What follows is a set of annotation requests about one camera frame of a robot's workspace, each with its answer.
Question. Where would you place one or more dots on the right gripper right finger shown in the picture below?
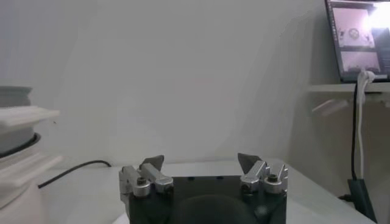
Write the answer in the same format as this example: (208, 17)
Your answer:
(256, 176)

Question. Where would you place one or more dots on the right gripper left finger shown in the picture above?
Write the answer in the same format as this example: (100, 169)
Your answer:
(155, 179)

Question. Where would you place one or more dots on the white laptop side table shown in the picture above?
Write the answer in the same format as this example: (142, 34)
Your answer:
(335, 88)

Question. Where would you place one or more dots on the cream electric cooker pot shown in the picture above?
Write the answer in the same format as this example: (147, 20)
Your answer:
(15, 194)

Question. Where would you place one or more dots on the grey open laptop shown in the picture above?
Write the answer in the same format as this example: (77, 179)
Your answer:
(356, 39)

